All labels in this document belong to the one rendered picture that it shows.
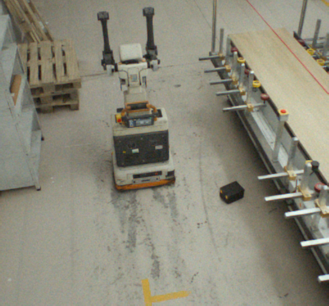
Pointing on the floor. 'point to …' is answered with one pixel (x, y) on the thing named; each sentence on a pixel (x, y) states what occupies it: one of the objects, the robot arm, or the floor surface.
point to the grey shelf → (22, 134)
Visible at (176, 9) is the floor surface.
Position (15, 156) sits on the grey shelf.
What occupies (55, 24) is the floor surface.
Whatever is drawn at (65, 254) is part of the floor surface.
